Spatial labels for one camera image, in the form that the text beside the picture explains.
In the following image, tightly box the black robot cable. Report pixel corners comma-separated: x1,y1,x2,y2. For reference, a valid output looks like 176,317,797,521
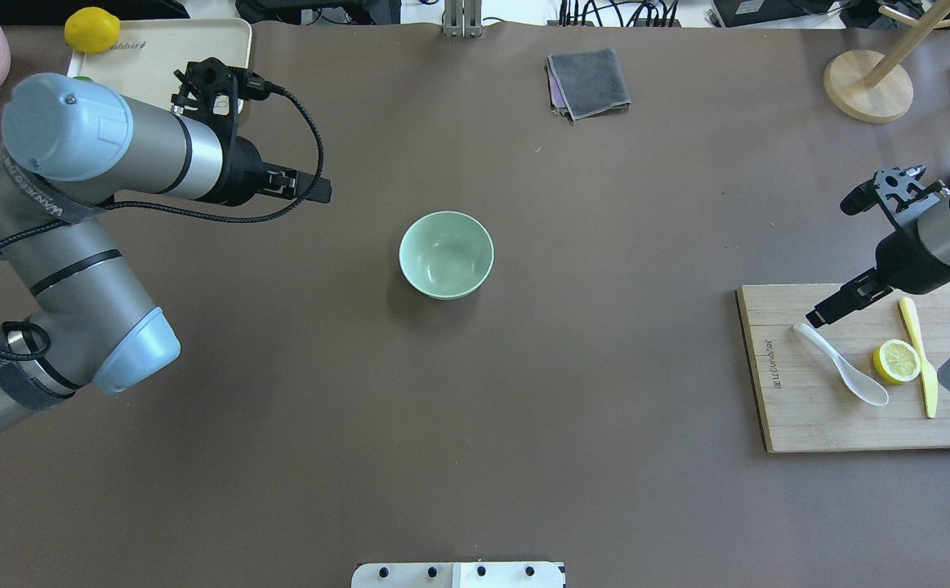
0,82,326,362

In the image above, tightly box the light green bowl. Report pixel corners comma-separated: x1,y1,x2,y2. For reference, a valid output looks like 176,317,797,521
399,211,496,301

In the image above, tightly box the cream tray with bear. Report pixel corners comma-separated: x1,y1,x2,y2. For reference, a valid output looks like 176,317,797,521
66,18,253,110

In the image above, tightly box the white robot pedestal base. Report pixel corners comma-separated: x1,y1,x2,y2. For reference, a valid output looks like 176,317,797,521
350,559,568,587

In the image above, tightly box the lemon slice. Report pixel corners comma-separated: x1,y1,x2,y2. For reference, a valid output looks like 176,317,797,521
872,339,921,385

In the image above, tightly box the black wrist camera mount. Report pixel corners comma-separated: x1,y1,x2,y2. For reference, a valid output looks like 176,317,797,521
840,165,950,234
171,57,270,124

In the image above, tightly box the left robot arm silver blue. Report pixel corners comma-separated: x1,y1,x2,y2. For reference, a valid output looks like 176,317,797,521
0,57,332,433

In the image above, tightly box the yellow plastic knife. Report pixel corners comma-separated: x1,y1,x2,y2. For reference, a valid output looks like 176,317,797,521
898,296,939,418

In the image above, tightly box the wooden stand round base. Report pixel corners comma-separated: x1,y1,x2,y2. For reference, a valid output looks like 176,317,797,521
823,1,950,124

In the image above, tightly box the bamboo cutting board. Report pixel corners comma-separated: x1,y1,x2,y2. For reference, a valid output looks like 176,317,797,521
735,283,950,453

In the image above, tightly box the aluminium frame post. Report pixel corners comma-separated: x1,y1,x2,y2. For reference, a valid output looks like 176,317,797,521
442,0,484,38

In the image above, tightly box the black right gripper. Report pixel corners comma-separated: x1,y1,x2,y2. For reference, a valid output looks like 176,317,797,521
806,230,950,327

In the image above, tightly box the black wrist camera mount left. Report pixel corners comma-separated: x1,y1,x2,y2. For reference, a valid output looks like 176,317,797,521
171,57,270,124

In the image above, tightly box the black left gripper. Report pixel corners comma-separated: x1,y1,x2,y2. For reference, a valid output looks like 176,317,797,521
217,136,332,206

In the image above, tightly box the white ceramic spoon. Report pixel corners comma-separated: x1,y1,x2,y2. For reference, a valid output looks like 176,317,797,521
791,323,890,407

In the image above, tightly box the yellow lemon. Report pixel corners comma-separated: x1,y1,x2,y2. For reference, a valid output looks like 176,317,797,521
63,7,121,55

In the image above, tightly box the grey folded cloth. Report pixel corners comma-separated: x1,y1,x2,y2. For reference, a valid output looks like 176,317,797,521
546,48,631,122

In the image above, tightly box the purple cloth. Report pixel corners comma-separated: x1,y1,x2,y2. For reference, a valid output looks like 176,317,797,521
545,65,569,117

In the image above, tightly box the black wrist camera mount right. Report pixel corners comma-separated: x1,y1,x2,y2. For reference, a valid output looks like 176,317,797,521
840,165,950,234

